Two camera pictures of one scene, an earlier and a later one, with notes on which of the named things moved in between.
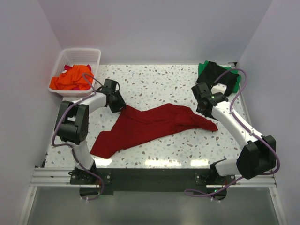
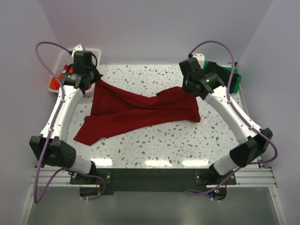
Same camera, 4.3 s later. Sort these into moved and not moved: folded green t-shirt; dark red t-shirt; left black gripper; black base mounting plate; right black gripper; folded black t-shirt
Moved: dark red t-shirt; left black gripper; right black gripper
Not moved: folded black t-shirt; black base mounting plate; folded green t-shirt
